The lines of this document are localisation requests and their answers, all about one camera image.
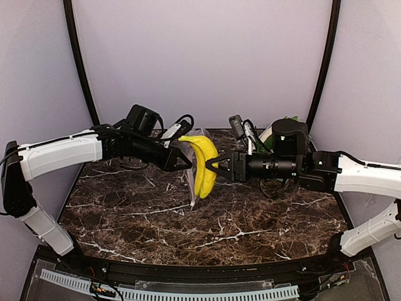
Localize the yellow toy banana bunch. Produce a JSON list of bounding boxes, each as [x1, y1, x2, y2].
[[179, 135, 219, 199]]

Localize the clear zip top bag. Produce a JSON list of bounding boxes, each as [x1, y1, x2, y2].
[[180, 128, 210, 210]]

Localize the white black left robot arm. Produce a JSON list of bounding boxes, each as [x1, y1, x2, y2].
[[1, 104, 194, 256]]

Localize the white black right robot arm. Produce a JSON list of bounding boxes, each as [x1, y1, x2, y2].
[[206, 119, 400, 257]]

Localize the blue plastic vegetable basket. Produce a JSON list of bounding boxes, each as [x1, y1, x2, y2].
[[256, 124, 314, 151]]

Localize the green toy lettuce leaf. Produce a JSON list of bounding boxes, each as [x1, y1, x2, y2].
[[284, 116, 299, 122]]

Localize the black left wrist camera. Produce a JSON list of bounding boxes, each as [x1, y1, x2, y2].
[[161, 114, 194, 141]]

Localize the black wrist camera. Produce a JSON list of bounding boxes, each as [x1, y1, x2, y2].
[[161, 114, 194, 141], [228, 114, 246, 140]]

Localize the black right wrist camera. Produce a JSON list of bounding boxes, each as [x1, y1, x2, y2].
[[228, 114, 246, 140]]

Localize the grey slotted cable duct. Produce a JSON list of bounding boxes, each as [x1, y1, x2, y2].
[[39, 269, 300, 301]]

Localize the black left frame post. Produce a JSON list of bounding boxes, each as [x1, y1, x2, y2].
[[63, 0, 100, 125]]

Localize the black frame post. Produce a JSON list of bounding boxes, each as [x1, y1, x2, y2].
[[306, 0, 341, 130], [63, 0, 100, 125]]

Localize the black right frame post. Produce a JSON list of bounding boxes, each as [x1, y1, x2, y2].
[[306, 0, 341, 130]]

